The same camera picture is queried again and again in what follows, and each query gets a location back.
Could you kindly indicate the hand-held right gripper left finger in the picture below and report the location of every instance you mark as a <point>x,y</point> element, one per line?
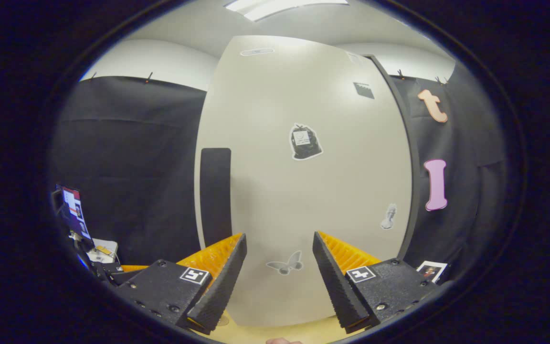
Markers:
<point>220,286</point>

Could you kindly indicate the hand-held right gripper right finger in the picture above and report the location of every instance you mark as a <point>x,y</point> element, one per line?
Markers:
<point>339,291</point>

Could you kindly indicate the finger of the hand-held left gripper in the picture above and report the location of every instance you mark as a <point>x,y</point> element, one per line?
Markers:
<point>117,273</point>

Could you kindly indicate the grey cabinet door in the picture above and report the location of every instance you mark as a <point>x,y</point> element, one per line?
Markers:
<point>303,191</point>

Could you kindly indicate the white box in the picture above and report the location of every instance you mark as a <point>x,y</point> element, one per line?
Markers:
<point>105,249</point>

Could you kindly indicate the white cover book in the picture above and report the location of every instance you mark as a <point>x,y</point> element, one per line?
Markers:
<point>431,271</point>

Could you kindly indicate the black backdrop cloth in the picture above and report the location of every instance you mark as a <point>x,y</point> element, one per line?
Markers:
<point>127,167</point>

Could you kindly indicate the large ceiling light panel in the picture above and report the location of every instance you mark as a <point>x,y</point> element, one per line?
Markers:
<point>284,7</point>

